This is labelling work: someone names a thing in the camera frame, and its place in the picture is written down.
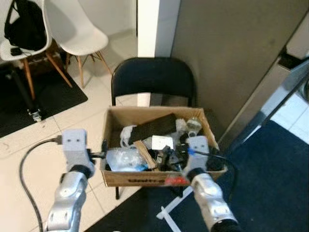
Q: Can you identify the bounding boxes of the white crumpled plastic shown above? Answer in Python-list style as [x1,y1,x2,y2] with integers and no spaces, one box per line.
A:
[119,126,138,148]

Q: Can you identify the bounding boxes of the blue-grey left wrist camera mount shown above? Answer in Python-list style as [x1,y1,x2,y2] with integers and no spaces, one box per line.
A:
[62,129,92,167]

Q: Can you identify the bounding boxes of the black folded tripod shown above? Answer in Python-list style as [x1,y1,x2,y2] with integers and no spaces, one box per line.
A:
[10,68,46,121]

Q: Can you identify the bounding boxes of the flat black board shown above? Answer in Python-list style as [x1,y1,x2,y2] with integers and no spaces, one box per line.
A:
[128,113,179,144]

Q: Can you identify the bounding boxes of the wooden slat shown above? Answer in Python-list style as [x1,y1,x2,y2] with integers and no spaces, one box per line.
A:
[133,140,158,171]

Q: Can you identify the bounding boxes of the brown cardboard box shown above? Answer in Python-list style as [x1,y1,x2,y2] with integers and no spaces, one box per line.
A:
[100,105,228,188]

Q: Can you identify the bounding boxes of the crumpled clear plastic bag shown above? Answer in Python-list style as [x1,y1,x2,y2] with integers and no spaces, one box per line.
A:
[105,147,148,173]

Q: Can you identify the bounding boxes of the small glass jar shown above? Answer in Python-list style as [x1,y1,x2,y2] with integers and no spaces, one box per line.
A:
[185,117,202,136]

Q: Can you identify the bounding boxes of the black bristly pad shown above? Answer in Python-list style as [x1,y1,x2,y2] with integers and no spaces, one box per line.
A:
[205,147,227,171]

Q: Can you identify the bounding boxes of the black floor mat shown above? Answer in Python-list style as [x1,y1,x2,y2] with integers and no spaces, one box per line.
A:
[0,63,89,138]

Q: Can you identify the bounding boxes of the metal door frame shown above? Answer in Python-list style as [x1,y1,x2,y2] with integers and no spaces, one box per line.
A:
[217,46,309,150]

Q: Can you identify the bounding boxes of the black folding chair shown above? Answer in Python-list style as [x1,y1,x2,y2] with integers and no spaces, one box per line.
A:
[111,57,197,200]

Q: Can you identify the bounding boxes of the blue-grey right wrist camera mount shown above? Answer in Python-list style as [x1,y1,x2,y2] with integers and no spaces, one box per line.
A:
[186,136,211,172]

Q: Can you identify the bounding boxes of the black backpack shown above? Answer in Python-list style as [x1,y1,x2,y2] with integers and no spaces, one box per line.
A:
[4,0,48,51]

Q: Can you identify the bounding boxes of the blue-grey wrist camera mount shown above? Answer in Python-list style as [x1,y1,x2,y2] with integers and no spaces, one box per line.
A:
[62,129,92,167]
[186,136,211,172]

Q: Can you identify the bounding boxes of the white labelled packet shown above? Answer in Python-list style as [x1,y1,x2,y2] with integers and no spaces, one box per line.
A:
[151,136,175,150]

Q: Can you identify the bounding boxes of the white tape strip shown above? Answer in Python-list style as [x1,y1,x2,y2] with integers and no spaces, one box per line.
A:
[157,186,194,232]

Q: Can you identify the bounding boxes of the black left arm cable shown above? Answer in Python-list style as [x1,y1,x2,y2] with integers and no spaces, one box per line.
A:
[19,137,64,232]

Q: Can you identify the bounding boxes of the white shell chair wooden legs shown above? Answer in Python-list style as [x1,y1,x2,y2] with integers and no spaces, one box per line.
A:
[43,0,114,87]
[0,0,73,100]

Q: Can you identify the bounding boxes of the dark blue carpet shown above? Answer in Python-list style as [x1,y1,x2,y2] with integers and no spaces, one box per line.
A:
[84,120,309,232]

